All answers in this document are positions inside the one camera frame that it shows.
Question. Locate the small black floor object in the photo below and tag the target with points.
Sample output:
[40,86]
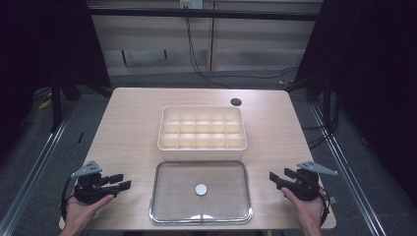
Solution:
[80,137]

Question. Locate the person's right hand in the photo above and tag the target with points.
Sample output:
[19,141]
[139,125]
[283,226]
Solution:
[309,211]

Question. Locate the transparent box lid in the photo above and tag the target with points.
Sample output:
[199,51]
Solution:
[183,203]

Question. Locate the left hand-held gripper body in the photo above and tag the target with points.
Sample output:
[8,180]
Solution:
[87,191]

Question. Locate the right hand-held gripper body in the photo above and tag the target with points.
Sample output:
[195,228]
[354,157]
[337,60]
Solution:
[306,188]

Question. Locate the metal floor rail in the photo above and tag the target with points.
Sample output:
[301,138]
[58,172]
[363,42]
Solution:
[344,167]
[36,167]

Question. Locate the white compartment storage box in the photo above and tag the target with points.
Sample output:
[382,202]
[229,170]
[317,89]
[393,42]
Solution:
[201,131]

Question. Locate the black curtain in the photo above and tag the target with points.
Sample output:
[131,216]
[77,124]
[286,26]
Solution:
[377,82]
[42,46]

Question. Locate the white wall power outlet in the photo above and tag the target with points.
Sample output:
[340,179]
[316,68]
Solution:
[191,4]

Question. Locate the black horizontal frame bar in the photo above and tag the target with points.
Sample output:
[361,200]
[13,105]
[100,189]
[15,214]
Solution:
[196,13]

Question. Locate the yellow floor object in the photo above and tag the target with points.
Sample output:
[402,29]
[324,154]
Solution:
[45,104]

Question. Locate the black stand leg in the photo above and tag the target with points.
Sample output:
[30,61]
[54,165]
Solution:
[56,105]

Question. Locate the person's left hand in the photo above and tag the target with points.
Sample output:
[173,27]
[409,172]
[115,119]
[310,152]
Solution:
[78,213]

